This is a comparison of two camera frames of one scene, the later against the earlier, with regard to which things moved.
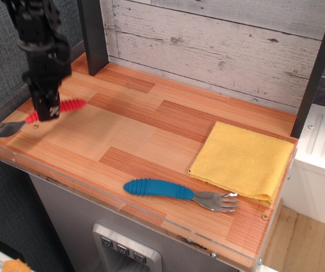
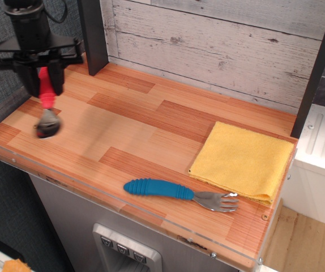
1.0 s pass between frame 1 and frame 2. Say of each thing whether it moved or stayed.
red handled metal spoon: moved
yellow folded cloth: stayed
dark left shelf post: stayed
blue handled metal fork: stayed
